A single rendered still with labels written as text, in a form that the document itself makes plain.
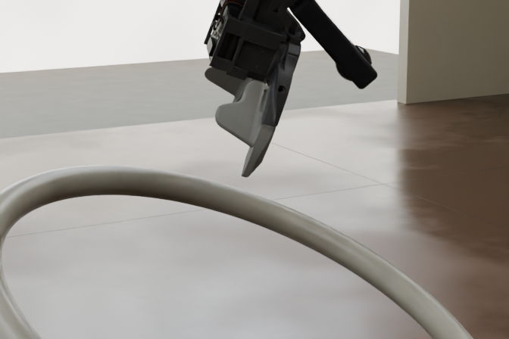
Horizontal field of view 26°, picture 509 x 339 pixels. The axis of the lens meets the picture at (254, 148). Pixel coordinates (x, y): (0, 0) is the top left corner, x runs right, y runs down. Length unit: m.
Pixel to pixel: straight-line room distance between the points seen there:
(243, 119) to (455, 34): 8.15
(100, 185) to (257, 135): 0.16
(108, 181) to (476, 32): 8.32
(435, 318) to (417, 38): 7.90
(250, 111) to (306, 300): 3.41
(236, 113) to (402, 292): 0.25
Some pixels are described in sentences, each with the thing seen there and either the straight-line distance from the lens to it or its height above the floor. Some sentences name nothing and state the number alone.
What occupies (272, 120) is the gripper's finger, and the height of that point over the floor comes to 1.33.
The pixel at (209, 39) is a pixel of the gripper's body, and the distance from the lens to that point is 1.10.
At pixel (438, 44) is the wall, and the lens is 9.09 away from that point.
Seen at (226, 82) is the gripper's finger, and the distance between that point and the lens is 1.18.
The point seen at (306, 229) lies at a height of 1.20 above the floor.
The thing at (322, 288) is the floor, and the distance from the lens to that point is 4.60.
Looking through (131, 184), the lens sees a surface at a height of 1.26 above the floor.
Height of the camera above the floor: 1.53
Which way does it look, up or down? 12 degrees down
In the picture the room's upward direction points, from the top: straight up
